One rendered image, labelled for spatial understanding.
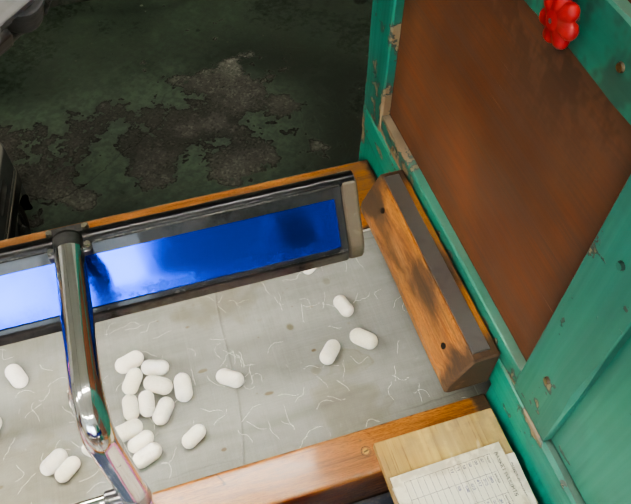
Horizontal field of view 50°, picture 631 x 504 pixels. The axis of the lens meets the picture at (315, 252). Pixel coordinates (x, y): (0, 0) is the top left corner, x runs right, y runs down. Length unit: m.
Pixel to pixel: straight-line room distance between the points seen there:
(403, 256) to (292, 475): 0.30
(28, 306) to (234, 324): 0.40
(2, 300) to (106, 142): 1.72
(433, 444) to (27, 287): 0.48
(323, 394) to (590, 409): 0.34
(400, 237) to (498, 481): 0.31
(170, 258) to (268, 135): 1.68
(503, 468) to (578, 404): 0.16
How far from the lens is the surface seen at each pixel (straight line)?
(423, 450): 0.82
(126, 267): 0.58
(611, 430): 0.68
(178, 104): 2.37
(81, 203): 2.13
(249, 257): 0.58
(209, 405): 0.88
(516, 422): 0.83
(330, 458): 0.82
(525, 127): 0.67
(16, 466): 0.91
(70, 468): 0.87
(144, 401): 0.88
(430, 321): 0.84
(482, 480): 0.82
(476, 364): 0.80
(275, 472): 0.82
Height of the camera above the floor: 1.54
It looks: 53 degrees down
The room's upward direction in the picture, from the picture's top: 1 degrees clockwise
